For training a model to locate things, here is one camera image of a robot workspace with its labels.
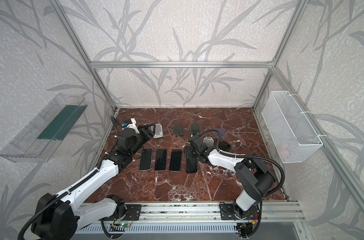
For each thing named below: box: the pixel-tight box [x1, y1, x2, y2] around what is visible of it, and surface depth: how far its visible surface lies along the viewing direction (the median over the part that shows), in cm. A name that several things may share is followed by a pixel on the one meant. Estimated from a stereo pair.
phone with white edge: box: [154, 148, 167, 172], surface depth 91 cm
